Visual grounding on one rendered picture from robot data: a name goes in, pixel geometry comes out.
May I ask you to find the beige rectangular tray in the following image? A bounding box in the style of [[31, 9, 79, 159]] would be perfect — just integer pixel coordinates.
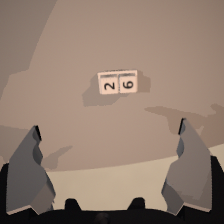
[[98, 69, 137, 94]]

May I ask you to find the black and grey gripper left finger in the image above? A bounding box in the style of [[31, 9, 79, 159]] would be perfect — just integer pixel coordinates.
[[0, 125, 56, 224]]

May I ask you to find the beige number cube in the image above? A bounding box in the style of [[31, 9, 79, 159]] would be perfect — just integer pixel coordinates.
[[118, 73, 136, 93], [100, 74, 118, 95]]

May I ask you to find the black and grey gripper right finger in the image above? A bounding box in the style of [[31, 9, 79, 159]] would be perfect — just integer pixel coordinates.
[[161, 118, 224, 224]]

